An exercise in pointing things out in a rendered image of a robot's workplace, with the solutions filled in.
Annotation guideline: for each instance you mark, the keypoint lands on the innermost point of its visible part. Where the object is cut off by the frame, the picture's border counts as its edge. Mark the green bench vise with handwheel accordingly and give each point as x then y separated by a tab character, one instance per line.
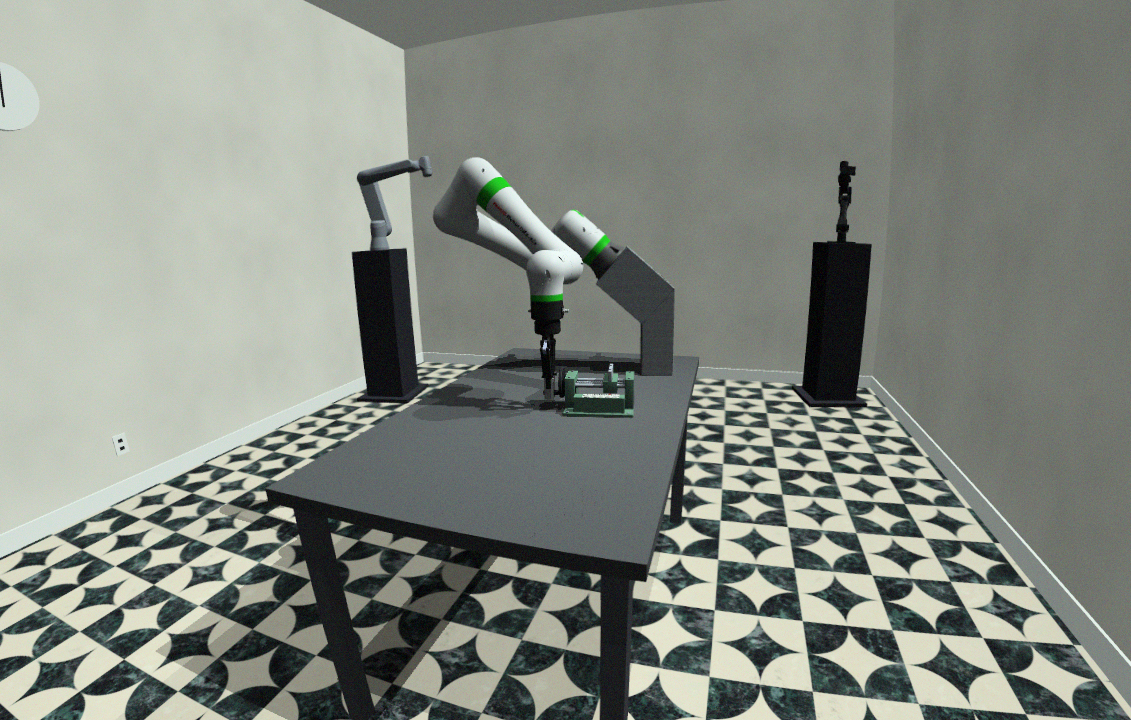
596	405

